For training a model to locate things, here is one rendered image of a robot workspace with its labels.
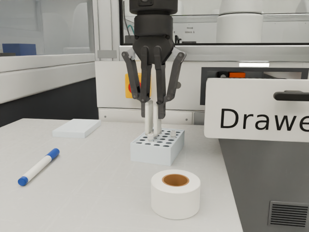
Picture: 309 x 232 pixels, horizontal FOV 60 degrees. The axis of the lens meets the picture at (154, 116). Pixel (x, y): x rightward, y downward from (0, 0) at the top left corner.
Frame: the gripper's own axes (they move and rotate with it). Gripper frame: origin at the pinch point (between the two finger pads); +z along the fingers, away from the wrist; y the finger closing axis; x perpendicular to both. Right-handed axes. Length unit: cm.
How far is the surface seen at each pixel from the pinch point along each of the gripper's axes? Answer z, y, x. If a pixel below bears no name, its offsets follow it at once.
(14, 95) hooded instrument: 2, -60, 22
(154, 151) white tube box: 5.3, 2.0, -5.2
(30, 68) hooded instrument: -6, -63, 35
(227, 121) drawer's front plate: -1.3, 15.1, -2.5
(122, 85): -3.0, -18.1, 23.6
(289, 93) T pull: -7.2, 24.6, -4.4
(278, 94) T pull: -7.0, 22.9, -4.7
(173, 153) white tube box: 5.9, 5.3, -3.3
